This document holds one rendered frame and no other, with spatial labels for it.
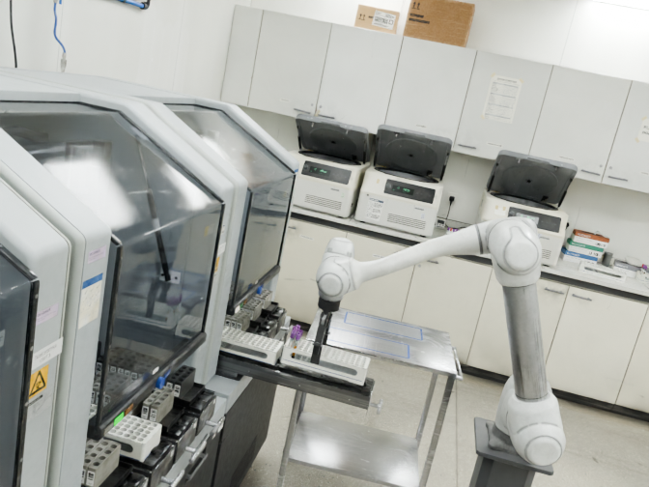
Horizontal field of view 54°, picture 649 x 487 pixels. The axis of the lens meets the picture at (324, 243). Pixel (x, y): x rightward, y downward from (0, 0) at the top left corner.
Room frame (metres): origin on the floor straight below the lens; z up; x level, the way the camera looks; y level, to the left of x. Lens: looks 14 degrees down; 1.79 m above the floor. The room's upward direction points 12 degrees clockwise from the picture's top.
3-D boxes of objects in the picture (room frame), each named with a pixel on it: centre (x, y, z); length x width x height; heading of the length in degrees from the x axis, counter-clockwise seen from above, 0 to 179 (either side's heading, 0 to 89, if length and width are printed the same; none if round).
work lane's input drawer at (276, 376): (2.09, 0.05, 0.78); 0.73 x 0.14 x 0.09; 81
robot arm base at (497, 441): (2.09, -0.80, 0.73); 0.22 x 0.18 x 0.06; 171
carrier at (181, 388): (1.73, 0.32, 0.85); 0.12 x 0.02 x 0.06; 172
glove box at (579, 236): (4.58, -1.88, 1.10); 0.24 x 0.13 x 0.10; 80
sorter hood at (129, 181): (1.54, 0.59, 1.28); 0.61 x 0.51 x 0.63; 171
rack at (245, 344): (2.12, 0.23, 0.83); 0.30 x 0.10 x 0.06; 81
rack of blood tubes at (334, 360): (2.07, -0.09, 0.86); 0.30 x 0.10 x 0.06; 82
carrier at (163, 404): (1.58, 0.35, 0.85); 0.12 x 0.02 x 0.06; 172
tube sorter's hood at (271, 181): (2.39, 0.46, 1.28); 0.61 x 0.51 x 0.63; 171
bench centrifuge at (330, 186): (4.73, 0.09, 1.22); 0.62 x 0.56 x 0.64; 170
